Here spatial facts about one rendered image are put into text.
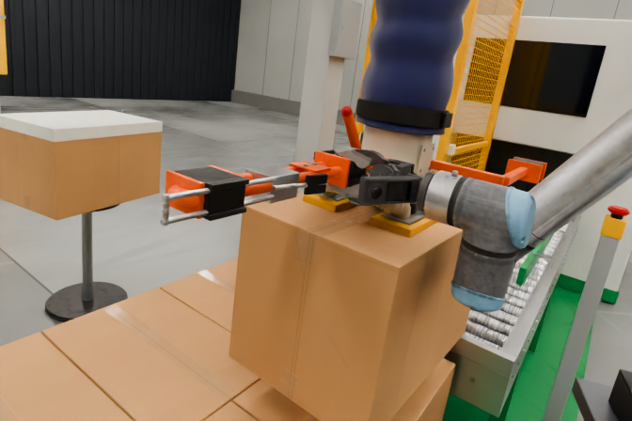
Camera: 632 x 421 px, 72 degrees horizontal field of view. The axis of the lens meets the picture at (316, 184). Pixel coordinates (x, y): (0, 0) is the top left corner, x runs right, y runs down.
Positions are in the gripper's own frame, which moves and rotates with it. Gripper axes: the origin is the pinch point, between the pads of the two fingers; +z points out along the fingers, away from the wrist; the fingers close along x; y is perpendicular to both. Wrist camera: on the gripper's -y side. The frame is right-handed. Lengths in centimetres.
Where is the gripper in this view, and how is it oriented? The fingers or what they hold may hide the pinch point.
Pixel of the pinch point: (334, 168)
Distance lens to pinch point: 87.3
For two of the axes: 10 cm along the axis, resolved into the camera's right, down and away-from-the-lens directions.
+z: -8.0, -2.5, 5.4
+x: 1.3, -9.6, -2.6
